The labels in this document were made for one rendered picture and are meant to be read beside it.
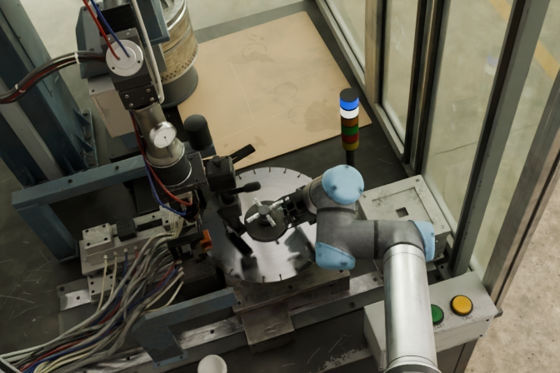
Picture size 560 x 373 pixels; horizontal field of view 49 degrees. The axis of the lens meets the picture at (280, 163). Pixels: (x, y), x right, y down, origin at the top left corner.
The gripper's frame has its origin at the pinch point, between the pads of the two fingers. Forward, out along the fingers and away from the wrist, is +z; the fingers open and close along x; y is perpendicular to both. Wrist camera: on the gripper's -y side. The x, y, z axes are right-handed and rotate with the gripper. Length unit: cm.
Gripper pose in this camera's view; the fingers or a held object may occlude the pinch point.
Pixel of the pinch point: (295, 211)
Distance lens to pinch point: 148.3
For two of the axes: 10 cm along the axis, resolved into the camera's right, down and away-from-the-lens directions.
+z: -3.0, 2.5, 9.2
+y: -8.7, 3.1, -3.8
